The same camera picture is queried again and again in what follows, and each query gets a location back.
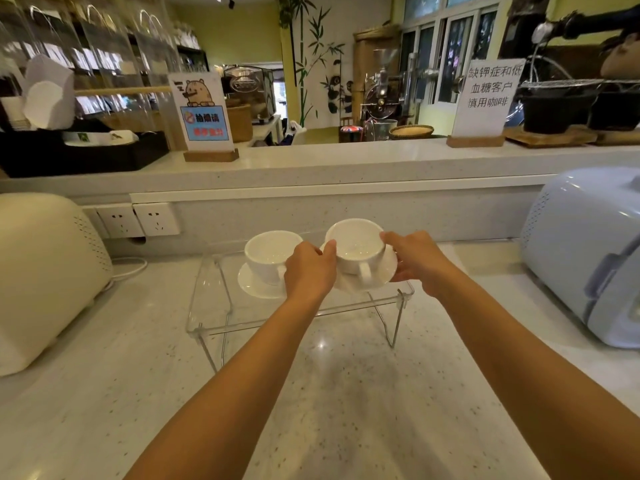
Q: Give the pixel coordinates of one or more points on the row of clear bags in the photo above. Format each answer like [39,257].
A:
[95,49]

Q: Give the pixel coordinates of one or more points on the person's right hand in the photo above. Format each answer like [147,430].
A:
[417,262]

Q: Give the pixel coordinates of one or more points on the person's right forearm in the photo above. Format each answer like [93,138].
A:
[540,384]

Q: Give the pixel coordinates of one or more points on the woven basket tray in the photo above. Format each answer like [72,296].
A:
[411,131]

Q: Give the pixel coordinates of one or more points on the cream toaster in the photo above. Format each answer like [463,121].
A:
[45,274]

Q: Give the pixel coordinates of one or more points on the bamboo wall decoration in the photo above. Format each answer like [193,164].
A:
[312,54]

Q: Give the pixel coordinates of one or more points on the white saucer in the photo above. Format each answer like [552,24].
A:
[380,274]
[255,287]

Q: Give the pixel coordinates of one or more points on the cartoon animal sign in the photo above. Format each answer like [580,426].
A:
[202,112]

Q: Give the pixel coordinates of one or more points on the person's left forearm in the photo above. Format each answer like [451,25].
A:
[225,389]

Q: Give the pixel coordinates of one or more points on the clear acrylic shelf riser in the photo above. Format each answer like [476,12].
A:
[240,304]

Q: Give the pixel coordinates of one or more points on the white wall socket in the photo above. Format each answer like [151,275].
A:
[156,219]
[120,220]

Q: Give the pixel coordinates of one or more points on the dark patterned tin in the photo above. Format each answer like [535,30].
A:
[351,134]

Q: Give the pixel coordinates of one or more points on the light blue toaster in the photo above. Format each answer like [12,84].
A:
[585,249]

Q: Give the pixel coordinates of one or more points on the metal bucket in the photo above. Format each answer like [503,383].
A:
[380,129]

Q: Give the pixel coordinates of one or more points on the wooden board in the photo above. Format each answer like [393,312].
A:
[550,136]

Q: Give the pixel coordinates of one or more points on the white coffee cup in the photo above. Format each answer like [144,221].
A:
[356,248]
[268,254]

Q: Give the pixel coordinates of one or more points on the person's right thumb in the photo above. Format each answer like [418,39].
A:
[391,239]

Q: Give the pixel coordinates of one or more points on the person's left thumb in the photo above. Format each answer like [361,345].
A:
[330,249]

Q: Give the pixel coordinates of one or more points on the window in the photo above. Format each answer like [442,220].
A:
[450,49]

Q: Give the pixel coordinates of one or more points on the coffee roaster machine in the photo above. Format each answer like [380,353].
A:
[387,89]

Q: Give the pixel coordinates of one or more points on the person's left hand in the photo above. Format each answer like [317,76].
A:
[310,272]

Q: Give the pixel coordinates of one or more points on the black organizer tray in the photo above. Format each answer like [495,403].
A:
[80,154]

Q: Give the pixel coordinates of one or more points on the white text sign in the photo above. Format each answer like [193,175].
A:
[485,99]

